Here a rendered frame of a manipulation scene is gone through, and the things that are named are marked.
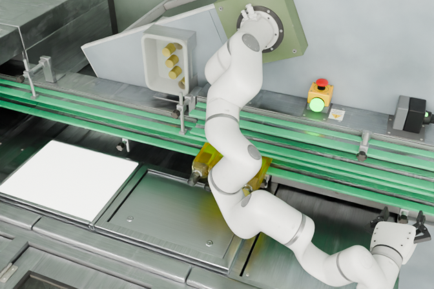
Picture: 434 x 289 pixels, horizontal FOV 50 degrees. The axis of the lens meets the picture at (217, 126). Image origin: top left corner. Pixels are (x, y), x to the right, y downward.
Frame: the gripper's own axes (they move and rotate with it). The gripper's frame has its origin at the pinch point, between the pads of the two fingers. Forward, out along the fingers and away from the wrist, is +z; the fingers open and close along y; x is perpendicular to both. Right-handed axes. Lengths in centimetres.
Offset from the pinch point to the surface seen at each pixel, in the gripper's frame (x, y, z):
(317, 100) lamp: 22.9, -28.8, 23.0
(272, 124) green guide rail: 20.3, -41.4, 13.5
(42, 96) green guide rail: 46, -129, -5
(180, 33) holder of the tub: 53, -72, 21
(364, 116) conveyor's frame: 12.2, -18.1, 30.3
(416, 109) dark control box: 14.4, -1.6, 30.6
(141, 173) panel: 13, -89, -8
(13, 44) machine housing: 66, -147, 5
